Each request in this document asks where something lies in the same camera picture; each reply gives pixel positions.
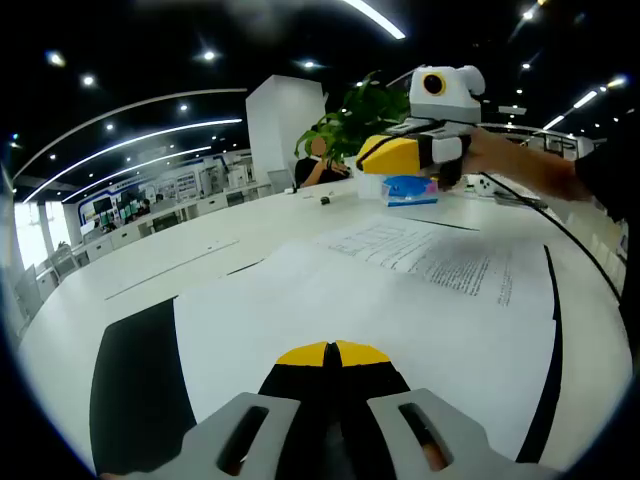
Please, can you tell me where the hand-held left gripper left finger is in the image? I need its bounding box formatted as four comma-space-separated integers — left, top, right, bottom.
114, 341, 337, 480

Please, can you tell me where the long ceiling light strip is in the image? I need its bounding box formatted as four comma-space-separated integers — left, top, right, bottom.
344, 0, 407, 40

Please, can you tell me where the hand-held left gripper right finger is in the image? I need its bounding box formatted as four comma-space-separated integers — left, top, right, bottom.
330, 339, 561, 480

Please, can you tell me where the green potted plant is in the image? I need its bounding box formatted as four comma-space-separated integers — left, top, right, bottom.
294, 70, 411, 166

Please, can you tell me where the white background counter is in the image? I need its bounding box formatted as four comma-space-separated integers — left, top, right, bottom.
77, 177, 281, 261

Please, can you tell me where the grey laptop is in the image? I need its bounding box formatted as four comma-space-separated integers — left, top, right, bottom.
267, 168, 294, 194

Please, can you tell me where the white plant pot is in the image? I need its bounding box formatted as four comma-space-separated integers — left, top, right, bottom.
355, 172, 386, 199

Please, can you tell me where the blue tissue packet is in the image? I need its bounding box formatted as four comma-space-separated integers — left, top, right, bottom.
380, 174, 440, 208

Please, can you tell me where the person's black shirt torso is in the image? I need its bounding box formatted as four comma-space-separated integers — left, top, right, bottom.
574, 134, 640, 241

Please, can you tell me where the white pillar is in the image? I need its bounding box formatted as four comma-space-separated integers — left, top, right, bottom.
244, 74, 326, 189

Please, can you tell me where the white bound document black cover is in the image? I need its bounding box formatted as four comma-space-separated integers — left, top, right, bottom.
88, 212, 565, 471

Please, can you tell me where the person's right hand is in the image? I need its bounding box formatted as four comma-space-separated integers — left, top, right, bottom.
462, 127, 511, 175

